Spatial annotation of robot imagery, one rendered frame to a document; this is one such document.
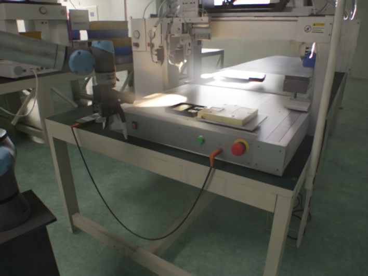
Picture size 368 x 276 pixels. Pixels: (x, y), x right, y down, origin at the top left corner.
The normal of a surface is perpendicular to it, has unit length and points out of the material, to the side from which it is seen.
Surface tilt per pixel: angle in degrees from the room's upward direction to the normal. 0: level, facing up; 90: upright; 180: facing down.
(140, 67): 90
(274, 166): 90
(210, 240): 0
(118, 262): 0
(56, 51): 66
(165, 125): 90
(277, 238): 90
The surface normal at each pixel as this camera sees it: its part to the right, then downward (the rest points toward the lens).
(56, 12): 0.84, 0.21
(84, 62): 0.48, 0.33
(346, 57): -0.54, 0.32
